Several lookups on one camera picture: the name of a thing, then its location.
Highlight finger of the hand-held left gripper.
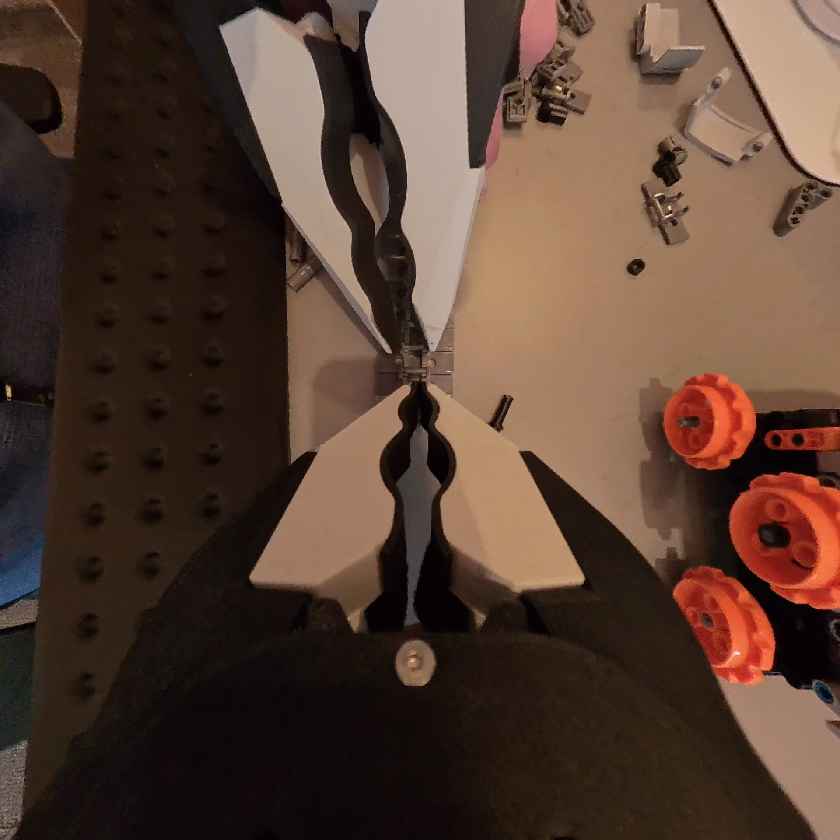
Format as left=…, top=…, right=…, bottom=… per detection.
left=361, top=0, right=485, bottom=346
left=220, top=11, right=401, bottom=355

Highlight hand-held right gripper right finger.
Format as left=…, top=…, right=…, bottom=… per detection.
left=427, top=388, right=588, bottom=598

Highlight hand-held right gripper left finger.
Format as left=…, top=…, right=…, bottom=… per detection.
left=250, top=388, right=410, bottom=598

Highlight pile of dark grey connectors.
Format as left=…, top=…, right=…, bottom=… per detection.
left=502, top=0, right=595, bottom=126

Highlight chain of joined grey connectors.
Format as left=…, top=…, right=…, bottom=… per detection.
left=372, top=224, right=462, bottom=396

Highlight black grey toy robot vehicle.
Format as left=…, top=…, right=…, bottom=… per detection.
left=657, top=414, right=840, bottom=736

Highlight person's left hand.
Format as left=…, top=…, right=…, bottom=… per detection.
left=486, top=0, right=560, bottom=172

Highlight light grey toy block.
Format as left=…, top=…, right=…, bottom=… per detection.
left=636, top=0, right=706, bottom=76

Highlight black dimpled mat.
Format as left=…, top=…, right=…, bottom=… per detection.
left=27, top=0, right=292, bottom=815

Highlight orange toy gear wheel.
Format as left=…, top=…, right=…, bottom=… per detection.
left=672, top=567, right=775, bottom=686
left=729, top=473, right=840, bottom=611
left=663, top=374, right=758, bottom=471

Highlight dark grey small toy pieces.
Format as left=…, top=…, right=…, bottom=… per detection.
left=641, top=136, right=694, bottom=246

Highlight light grey angled toy piece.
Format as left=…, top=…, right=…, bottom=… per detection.
left=683, top=69, right=775, bottom=168

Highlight wooden book stand white base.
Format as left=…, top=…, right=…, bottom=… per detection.
left=709, top=0, right=840, bottom=185

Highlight dark grey toy beam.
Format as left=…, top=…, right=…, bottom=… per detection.
left=773, top=180, right=833, bottom=237

